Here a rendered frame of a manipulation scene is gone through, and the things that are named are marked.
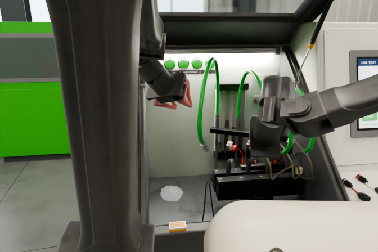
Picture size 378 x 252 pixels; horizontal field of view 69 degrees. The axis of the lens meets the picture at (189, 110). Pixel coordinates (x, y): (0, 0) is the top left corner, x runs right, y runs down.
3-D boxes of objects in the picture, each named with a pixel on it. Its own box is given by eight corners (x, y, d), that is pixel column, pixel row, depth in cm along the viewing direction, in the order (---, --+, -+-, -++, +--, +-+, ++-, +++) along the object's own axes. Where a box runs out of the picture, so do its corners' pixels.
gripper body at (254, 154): (277, 121, 69) (282, 106, 62) (278, 160, 64) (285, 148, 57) (250, 119, 70) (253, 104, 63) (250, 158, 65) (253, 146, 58)
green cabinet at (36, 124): (-2, 163, 329) (-31, 21, 285) (27, 139, 406) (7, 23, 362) (90, 158, 343) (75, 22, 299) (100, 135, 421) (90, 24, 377)
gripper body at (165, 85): (155, 82, 74) (139, 64, 69) (188, 76, 69) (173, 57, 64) (149, 102, 71) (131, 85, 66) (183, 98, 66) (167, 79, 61)
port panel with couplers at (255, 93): (251, 133, 131) (255, 67, 122) (248, 130, 134) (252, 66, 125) (277, 131, 132) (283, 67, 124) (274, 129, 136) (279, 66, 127)
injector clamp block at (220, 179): (217, 216, 105) (218, 181, 101) (211, 201, 115) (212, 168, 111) (301, 209, 110) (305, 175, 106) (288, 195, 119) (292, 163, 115)
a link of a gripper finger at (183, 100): (178, 97, 79) (161, 77, 72) (201, 94, 76) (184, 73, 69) (173, 117, 76) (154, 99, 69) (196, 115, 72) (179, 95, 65)
